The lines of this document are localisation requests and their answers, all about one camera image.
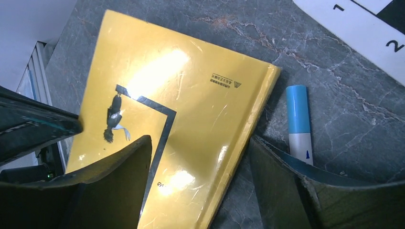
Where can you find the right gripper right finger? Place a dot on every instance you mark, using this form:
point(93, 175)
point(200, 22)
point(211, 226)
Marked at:
point(294, 195)

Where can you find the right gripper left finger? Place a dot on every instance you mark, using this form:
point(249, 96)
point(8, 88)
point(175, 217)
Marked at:
point(106, 194)

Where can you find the yellow book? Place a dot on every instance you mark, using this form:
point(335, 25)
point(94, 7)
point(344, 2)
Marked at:
point(198, 102)

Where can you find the black student backpack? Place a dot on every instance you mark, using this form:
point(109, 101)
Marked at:
point(27, 125)

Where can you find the blue white marker pen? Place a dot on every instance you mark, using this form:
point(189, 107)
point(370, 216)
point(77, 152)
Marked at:
point(299, 130)

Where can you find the black white chessboard mat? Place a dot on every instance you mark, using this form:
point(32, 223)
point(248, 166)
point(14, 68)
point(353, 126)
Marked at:
point(373, 28)

